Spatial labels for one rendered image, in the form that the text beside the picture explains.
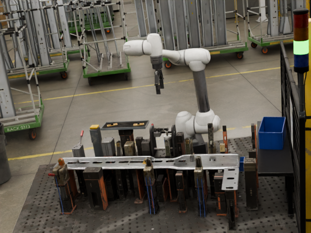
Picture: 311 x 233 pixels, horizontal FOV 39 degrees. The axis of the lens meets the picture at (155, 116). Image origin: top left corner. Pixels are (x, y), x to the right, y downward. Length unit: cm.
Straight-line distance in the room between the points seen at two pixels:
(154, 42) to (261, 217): 139
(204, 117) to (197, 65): 46
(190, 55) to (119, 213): 137
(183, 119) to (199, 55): 60
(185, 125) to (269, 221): 124
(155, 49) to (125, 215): 119
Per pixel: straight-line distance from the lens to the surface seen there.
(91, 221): 324
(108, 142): 340
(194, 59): 363
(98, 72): 930
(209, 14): 1032
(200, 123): 382
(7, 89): 720
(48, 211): 348
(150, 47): 316
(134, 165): 322
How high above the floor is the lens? 239
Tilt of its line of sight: 20 degrees down
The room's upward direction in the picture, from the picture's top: 7 degrees counter-clockwise
